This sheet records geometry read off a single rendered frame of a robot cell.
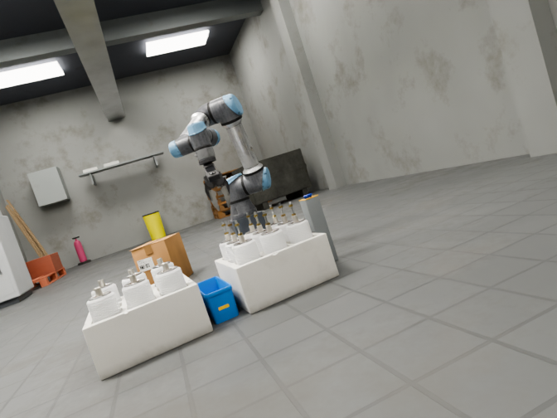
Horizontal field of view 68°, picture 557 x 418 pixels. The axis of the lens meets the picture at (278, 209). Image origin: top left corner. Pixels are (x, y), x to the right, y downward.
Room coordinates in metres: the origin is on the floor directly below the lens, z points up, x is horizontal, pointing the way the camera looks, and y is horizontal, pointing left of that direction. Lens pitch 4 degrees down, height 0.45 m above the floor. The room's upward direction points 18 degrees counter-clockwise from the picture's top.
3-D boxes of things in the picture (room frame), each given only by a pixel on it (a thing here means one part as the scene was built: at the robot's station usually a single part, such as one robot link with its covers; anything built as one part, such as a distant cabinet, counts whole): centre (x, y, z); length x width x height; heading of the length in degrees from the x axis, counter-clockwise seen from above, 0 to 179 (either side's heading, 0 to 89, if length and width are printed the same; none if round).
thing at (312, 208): (1.92, -0.15, 0.16); 0.07 x 0.07 x 0.31; 20
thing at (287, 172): (7.42, -0.04, 0.40); 1.13 x 0.93 x 0.81; 106
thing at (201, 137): (1.71, 0.21, 0.70); 0.09 x 0.08 x 0.11; 165
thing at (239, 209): (2.31, 0.19, 0.35); 0.15 x 0.15 x 0.10
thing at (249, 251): (1.59, 0.17, 0.16); 0.10 x 0.10 x 0.18
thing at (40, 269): (6.46, 4.01, 0.21); 1.19 x 0.78 x 0.41; 16
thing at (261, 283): (1.75, 0.10, 0.09); 0.39 x 0.39 x 0.18; 20
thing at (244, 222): (2.31, 0.19, 0.15); 0.18 x 0.18 x 0.30; 16
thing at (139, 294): (1.45, 0.56, 0.16); 0.10 x 0.10 x 0.18
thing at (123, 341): (1.56, 0.60, 0.09); 0.39 x 0.39 x 0.18; 21
